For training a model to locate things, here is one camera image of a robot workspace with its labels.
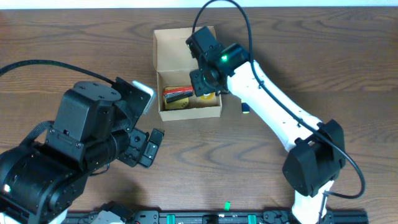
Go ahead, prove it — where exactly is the cardboard box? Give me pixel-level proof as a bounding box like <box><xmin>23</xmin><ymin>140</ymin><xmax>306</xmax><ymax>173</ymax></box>
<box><xmin>153</xmin><ymin>27</ymin><xmax>222</xmax><ymax>121</ymax></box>

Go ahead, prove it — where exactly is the red black stapler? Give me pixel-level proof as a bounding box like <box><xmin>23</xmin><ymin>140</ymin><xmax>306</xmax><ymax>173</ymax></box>
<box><xmin>163</xmin><ymin>86</ymin><xmax>194</xmax><ymax>103</ymax></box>

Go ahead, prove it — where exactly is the small green clip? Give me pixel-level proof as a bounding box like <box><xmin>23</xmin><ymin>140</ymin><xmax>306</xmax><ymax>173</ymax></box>
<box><xmin>224</xmin><ymin>202</ymin><xmax>231</xmax><ymax>211</ymax></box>

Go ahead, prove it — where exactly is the yellow sticky note pad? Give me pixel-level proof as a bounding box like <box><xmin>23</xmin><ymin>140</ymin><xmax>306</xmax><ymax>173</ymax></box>
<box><xmin>163</xmin><ymin>87</ymin><xmax>189</xmax><ymax>110</ymax></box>

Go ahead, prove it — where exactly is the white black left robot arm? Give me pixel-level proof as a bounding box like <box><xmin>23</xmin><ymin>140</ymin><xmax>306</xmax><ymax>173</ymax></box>
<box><xmin>1</xmin><ymin>79</ymin><xmax>164</xmax><ymax>223</ymax></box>

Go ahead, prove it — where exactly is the yellow blue highlighter pen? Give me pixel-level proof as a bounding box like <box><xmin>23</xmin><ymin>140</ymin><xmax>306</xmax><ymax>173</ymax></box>
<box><xmin>241</xmin><ymin>100</ymin><xmax>250</xmax><ymax>114</ymax></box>

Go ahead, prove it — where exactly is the black mounting rail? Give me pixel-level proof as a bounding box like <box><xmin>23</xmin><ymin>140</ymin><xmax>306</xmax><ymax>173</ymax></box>
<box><xmin>62</xmin><ymin>210</ymin><xmax>368</xmax><ymax>224</ymax></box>

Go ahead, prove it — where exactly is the yellow adhesive tape roll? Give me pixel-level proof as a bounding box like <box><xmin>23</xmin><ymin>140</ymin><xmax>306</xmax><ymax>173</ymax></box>
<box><xmin>200</xmin><ymin>93</ymin><xmax>215</xmax><ymax>100</ymax></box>

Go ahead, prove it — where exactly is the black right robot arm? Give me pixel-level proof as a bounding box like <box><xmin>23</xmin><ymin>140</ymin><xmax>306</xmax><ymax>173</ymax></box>
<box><xmin>186</xmin><ymin>27</ymin><xmax>346</xmax><ymax>223</ymax></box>

